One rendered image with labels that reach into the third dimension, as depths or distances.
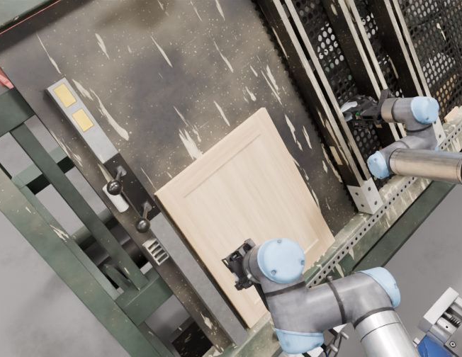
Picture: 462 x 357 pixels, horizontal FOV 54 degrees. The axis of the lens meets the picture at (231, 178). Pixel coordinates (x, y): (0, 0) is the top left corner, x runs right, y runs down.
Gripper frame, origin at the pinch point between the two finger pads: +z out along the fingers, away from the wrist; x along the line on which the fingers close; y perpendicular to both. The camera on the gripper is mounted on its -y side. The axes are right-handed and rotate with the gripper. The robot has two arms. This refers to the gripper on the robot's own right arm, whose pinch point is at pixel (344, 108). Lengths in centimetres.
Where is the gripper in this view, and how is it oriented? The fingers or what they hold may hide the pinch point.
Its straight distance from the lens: 163.7
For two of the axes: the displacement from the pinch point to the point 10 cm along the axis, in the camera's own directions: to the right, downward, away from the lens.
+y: -7.1, 6.1, -3.5
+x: 4.8, 7.9, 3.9
